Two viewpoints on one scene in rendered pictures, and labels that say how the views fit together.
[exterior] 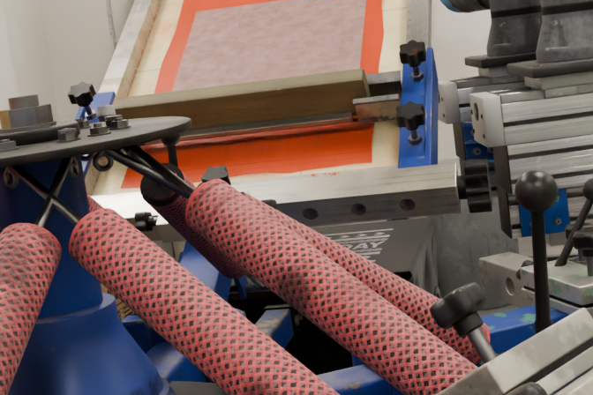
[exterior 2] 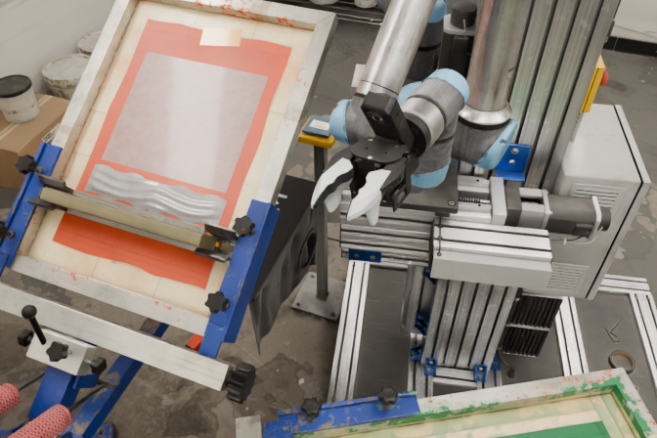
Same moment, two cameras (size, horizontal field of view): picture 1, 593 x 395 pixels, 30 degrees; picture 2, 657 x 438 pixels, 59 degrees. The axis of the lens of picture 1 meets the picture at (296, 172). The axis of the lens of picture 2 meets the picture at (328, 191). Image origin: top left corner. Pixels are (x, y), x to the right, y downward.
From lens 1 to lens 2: 1.33 m
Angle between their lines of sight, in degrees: 36
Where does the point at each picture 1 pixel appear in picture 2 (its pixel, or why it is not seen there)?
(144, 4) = (107, 39)
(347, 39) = (234, 137)
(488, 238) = not seen: hidden behind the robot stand
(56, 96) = not seen: outside the picture
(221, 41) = (153, 99)
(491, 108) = not seen: hidden behind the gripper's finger
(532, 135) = (359, 222)
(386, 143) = (220, 273)
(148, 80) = (96, 124)
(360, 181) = (166, 354)
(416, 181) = (198, 372)
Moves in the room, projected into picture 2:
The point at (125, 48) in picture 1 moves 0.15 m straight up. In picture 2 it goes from (82, 91) to (64, 35)
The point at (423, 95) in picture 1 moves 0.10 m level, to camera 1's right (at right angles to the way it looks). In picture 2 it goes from (247, 254) to (294, 259)
